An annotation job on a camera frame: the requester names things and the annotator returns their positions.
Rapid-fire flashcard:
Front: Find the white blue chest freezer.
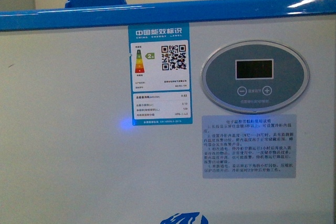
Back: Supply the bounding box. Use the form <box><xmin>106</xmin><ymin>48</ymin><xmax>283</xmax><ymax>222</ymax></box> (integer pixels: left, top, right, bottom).
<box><xmin>1</xmin><ymin>0</ymin><xmax>335</xmax><ymax>223</ymax></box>

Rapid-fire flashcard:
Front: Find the grey instruction sticker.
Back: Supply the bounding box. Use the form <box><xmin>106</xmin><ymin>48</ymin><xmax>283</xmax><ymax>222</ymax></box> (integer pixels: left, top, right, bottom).
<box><xmin>202</xmin><ymin>114</ymin><xmax>297</xmax><ymax>179</ymax></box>

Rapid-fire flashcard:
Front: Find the China energy label sticker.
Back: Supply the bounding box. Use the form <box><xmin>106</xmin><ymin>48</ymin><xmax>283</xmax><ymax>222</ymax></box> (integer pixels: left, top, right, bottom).
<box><xmin>128</xmin><ymin>23</ymin><xmax>193</xmax><ymax>126</ymax></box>

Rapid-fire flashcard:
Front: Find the oval temperature control panel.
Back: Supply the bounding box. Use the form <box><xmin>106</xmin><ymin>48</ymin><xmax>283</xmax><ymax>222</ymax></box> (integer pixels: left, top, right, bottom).
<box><xmin>201</xmin><ymin>40</ymin><xmax>310</xmax><ymax>114</ymax></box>

